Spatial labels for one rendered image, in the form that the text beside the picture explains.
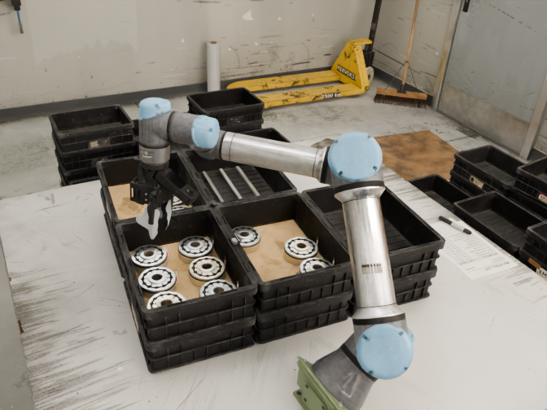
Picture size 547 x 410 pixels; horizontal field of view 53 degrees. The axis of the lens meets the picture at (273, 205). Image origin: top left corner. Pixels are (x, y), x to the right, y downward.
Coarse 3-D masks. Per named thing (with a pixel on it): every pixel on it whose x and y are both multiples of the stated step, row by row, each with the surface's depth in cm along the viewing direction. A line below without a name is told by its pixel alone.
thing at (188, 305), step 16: (208, 208) 169; (128, 224) 160; (128, 256) 147; (240, 256) 150; (240, 288) 139; (256, 288) 140; (144, 304) 132; (176, 304) 133; (192, 304) 134; (208, 304) 136
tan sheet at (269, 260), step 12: (264, 228) 179; (276, 228) 180; (288, 228) 180; (264, 240) 174; (276, 240) 174; (252, 252) 168; (264, 252) 168; (276, 252) 169; (264, 264) 163; (276, 264) 164; (288, 264) 164; (264, 276) 159; (276, 276) 159
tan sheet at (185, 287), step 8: (168, 248) 167; (176, 248) 168; (168, 256) 164; (176, 256) 164; (216, 256) 165; (168, 264) 161; (176, 264) 161; (184, 264) 161; (136, 272) 157; (184, 272) 158; (184, 280) 155; (176, 288) 152; (184, 288) 153; (192, 288) 153; (200, 288) 153; (184, 296) 150; (192, 296) 150
